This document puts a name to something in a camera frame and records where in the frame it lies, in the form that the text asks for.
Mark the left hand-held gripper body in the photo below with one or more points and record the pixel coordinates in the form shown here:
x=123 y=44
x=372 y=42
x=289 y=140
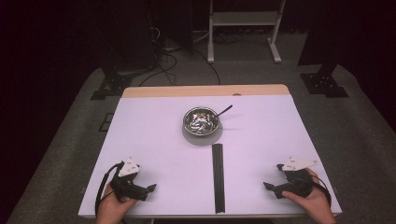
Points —
x=128 y=169

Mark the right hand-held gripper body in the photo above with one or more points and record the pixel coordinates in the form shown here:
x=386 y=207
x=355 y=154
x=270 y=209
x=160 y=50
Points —
x=295 y=183

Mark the person's right hand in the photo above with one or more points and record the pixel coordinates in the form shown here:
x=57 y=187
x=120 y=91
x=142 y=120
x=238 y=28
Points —
x=314 y=207

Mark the person's left hand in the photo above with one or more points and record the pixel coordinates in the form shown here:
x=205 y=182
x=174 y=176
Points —
x=110 y=208

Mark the white table mat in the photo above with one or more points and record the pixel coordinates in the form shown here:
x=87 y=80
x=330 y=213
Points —
x=162 y=155

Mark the black strip on table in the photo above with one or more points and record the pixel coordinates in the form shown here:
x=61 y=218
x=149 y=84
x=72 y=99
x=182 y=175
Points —
x=218 y=179

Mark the shiny metal bowl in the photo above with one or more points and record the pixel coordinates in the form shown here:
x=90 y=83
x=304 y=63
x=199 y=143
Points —
x=200 y=121

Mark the black metal stand base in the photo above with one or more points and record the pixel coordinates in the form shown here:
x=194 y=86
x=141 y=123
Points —
x=323 y=82
x=112 y=85

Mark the white metal stand frame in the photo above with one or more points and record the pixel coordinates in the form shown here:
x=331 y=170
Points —
x=246 y=18

